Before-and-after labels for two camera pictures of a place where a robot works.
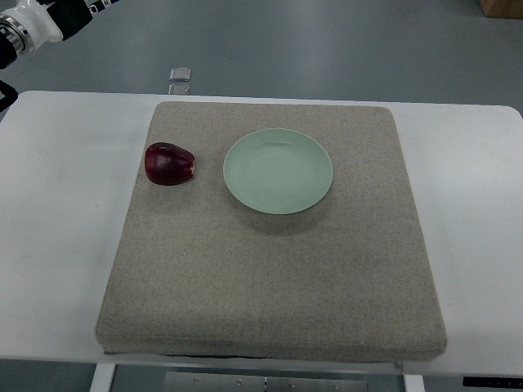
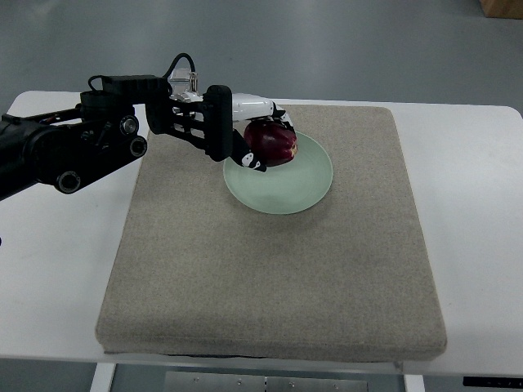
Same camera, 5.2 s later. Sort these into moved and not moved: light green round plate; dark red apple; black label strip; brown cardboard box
Moved: dark red apple
Not moved: brown cardboard box; light green round plate; black label strip
